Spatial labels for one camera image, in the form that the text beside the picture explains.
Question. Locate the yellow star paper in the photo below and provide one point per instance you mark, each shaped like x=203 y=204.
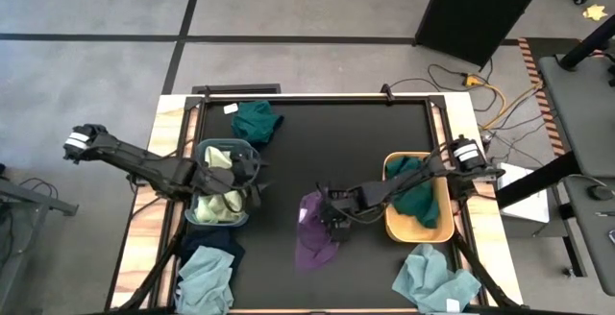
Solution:
x=595 y=13

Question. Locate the navy blue microfiber towel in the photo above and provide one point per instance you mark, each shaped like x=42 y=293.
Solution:
x=211 y=238

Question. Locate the blue plastic basket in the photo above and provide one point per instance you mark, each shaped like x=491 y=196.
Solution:
x=192 y=216

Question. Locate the black table mat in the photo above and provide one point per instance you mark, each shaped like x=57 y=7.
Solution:
x=336 y=132

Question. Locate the grey metal stand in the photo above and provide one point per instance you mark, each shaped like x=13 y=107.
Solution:
x=21 y=243

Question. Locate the black computer mouse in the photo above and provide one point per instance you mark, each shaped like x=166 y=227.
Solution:
x=600 y=193

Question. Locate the light blue towel white tag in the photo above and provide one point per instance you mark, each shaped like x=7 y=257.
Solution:
x=432 y=281

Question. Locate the black clamp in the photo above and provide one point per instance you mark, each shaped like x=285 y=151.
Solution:
x=386 y=91

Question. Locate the light blue microfiber towel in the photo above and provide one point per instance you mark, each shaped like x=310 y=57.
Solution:
x=204 y=281

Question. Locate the purple microfiber towel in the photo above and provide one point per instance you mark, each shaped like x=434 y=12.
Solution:
x=312 y=243

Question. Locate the grey desk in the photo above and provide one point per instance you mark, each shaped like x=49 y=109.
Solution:
x=586 y=123

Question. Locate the dark green microfiber towel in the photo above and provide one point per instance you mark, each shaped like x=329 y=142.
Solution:
x=415 y=204

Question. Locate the orange plastic basket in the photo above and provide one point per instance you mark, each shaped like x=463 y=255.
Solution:
x=413 y=235

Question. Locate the black desk support bar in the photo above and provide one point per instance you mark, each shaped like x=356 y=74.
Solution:
x=538 y=180

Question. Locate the black desk leg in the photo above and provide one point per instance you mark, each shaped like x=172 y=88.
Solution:
x=574 y=238

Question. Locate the black cabinet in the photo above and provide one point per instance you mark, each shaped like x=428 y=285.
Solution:
x=475 y=12

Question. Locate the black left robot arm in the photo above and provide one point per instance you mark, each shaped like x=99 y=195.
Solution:
x=144 y=166

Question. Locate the orange black striped strip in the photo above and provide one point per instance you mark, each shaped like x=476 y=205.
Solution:
x=538 y=89

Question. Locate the black table frame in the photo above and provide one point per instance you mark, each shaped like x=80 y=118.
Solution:
x=480 y=273

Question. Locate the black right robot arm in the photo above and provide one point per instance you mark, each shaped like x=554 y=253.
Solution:
x=408 y=180

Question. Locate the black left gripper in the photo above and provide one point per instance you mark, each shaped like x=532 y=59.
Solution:
x=216 y=180

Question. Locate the white paper sheet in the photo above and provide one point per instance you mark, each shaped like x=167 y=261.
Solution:
x=528 y=209

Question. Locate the black pole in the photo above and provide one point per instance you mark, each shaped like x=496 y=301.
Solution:
x=586 y=46

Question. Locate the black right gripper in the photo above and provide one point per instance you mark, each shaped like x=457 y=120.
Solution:
x=351 y=200

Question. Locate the dark green towel white tag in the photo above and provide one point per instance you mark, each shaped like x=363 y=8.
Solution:
x=254 y=123

